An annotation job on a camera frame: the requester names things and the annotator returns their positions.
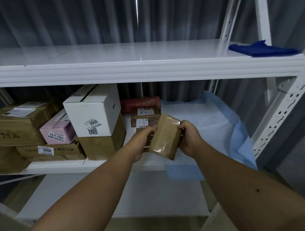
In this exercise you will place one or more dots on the person's left hand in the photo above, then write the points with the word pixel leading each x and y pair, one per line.
pixel 137 146

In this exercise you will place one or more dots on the person's right hand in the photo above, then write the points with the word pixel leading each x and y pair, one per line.
pixel 191 139

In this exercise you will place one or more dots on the person's left thumb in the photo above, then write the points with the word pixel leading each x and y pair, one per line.
pixel 149 130

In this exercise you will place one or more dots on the person's right thumb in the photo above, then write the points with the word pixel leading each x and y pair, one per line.
pixel 184 124

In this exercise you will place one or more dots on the brown taped parcel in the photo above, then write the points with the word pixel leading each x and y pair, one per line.
pixel 165 136

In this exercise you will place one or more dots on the person's left forearm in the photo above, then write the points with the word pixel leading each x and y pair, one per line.
pixel 95 190

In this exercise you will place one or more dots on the person's right forearm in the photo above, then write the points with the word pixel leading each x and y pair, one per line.
pixel 245 190

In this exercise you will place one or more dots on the small brown labelled parcel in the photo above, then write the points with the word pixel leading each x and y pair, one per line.
pixel 145 112
pixel 143 123

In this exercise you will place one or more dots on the red wrapped parcel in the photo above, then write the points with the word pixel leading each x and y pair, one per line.
pixel 139 104

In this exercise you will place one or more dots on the light blue sheet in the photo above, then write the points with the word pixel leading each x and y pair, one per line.
pixel 214 119

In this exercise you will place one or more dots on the tall brown cardboard box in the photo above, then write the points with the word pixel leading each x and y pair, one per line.
pixel 102 146

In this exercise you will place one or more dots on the white cardboard box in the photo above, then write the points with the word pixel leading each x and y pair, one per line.
pixel 95 111

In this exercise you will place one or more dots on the white metal shelf rack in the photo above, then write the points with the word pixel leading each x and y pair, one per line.
pixel 143 71

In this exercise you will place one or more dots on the long flat brown box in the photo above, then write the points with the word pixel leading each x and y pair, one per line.
pixel 64 152

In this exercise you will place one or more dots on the pink box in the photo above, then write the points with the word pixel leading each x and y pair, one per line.
pixel 58 129

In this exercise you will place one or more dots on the dark blue cloth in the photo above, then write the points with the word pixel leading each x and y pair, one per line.
pixel 262 49

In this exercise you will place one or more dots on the brown box with white label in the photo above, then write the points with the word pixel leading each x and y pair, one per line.
pixel 23 126

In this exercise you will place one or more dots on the plain brown cardboard box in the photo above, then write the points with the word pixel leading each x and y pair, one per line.
pixel 12 159

